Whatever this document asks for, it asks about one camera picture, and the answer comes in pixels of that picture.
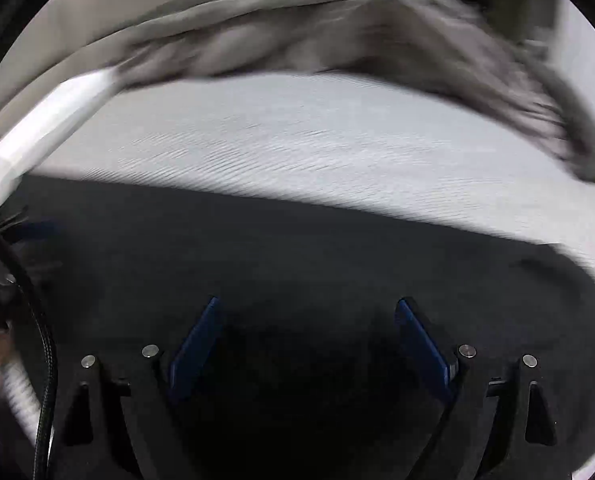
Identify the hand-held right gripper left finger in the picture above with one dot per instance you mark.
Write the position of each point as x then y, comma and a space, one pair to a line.
196, 352

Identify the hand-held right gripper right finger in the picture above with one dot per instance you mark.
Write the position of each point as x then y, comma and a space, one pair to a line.
425, 352

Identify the black pants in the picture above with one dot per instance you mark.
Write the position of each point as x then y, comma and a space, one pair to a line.
302, 270

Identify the white pillow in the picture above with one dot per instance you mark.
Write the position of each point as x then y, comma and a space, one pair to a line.
42, 130

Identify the white mattress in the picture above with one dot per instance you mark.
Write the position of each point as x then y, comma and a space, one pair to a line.
302, 145

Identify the grey blanket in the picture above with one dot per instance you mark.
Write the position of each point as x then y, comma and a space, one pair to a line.
302, 35

